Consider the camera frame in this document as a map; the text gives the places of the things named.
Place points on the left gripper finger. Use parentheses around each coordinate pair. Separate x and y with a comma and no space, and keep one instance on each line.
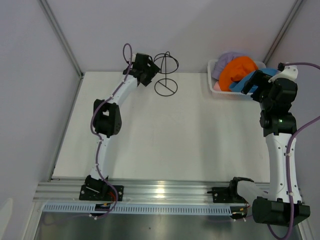
(145,79)
(152,67)

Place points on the white slotted cable duct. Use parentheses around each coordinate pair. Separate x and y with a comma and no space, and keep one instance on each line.
(148,209)

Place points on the orange bucket hat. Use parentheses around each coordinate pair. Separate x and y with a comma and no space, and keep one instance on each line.
(235,71)

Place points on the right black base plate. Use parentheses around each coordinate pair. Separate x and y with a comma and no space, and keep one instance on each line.
(226,195)

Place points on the white plastic basket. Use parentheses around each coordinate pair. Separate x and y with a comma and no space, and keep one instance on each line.
(212,81)

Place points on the purple bucket hat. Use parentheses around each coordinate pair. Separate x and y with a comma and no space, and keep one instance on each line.
(223,61)

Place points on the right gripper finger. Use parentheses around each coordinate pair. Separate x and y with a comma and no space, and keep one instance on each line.
(248,87)
(259,78)

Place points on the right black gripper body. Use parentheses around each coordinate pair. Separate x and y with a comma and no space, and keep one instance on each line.
(261,95)

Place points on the pink bucket hat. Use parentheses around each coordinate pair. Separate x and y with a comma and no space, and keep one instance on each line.
(217,87)

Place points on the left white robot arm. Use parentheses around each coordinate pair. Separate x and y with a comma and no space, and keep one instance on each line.
(106,123)

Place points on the black wire hat stand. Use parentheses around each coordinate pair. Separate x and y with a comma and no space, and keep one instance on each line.
(166,82)

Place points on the blue bucket hat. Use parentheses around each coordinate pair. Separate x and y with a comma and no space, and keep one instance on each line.
(237,87)

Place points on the aluminium mounting rail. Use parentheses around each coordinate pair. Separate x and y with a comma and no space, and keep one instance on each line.
(135,191)

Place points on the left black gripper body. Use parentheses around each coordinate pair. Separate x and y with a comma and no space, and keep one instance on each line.
(146,70)

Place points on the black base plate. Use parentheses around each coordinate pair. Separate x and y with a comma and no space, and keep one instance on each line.
(104,193)
(226,195)

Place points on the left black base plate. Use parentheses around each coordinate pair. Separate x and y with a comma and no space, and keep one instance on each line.
(104,193)

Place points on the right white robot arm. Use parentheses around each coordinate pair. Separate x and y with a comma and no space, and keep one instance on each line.
(282,205)

